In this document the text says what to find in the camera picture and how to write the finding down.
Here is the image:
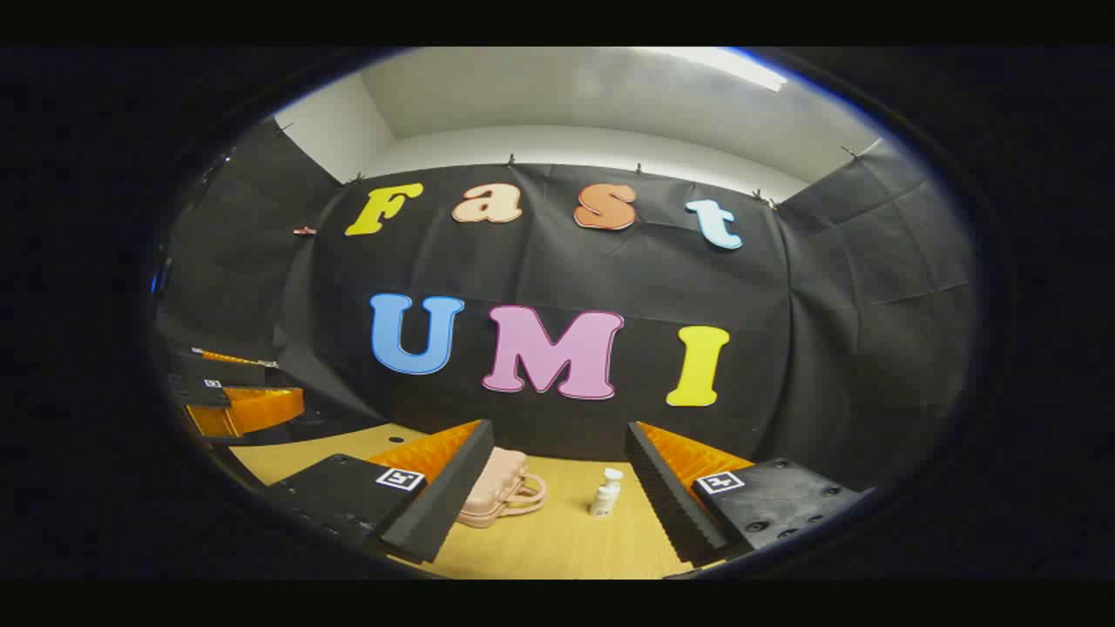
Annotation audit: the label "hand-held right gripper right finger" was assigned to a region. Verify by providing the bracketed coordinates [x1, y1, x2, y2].
[624, 421, 876, 567]

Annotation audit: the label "white pump bottle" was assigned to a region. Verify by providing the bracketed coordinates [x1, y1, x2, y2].
[589, 468, 625, 518]

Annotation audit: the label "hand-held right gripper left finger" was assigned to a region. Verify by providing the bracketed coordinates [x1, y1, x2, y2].
[264, 419, 495, 565]

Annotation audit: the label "pink suitcase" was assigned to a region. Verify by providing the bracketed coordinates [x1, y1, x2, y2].
[455, 447, 548, 529]

